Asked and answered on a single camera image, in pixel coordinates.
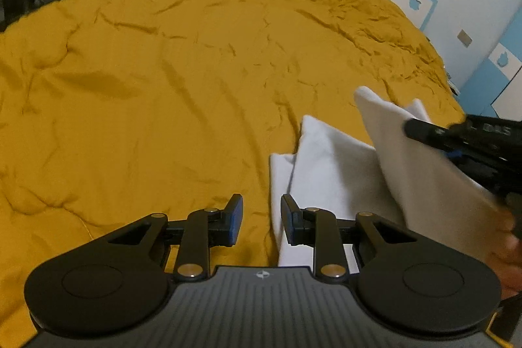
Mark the person's right hand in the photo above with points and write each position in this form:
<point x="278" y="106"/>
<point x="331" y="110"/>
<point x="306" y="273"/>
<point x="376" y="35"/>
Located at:
<point x="509" y="262"/>

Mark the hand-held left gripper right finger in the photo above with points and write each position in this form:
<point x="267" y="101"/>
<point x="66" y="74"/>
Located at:
<point x="288" y="218"/>

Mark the white panel with dark edge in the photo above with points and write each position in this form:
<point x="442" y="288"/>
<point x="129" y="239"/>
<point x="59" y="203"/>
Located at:
<point x="509" y="99"/>

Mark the white printed sweatshirt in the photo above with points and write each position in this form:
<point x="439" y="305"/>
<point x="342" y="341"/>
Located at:
<point x="334" y="168"/>

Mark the blue wardrobe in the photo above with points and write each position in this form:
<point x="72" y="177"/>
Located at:
<point x="481" y="82"/>

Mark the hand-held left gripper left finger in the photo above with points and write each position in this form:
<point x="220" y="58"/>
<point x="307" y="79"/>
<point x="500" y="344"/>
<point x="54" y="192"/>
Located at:
<point x="236" y="218"/>

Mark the yellow quilted blanket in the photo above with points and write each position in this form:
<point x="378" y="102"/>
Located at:
<point x="163" y="66"/>

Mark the beige wall socket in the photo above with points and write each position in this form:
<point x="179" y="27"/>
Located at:
<point x="465" y="38"/>

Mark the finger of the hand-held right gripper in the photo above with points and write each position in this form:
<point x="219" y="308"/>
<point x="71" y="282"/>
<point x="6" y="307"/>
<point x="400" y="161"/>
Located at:
<point x="428" y="131"/>

